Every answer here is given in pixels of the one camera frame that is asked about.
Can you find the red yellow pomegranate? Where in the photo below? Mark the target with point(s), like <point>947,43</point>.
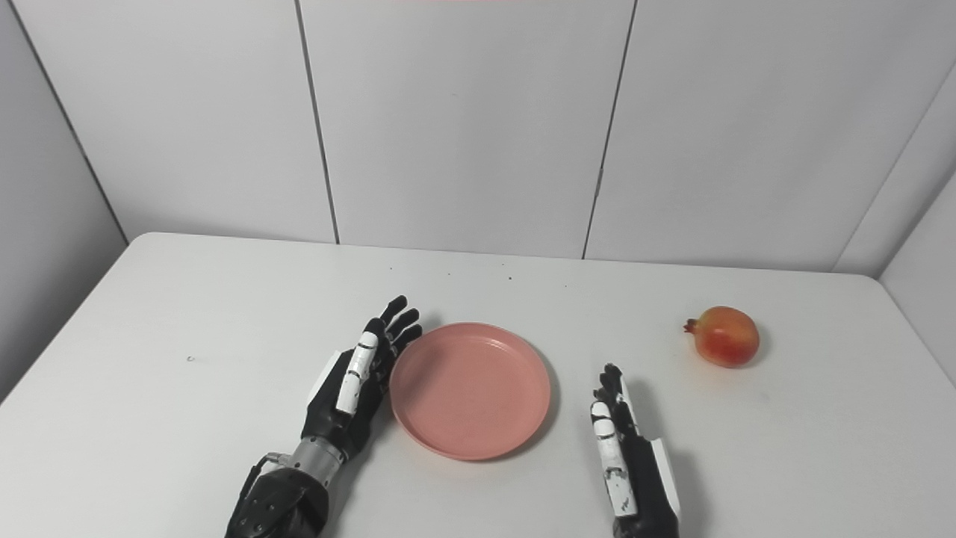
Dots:
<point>726,336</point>

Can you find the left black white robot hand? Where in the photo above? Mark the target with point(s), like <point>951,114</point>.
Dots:
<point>332,415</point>

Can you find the pink round plate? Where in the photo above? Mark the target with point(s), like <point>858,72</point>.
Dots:
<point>470,390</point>

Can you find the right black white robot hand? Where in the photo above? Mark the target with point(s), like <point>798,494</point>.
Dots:
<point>642,478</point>

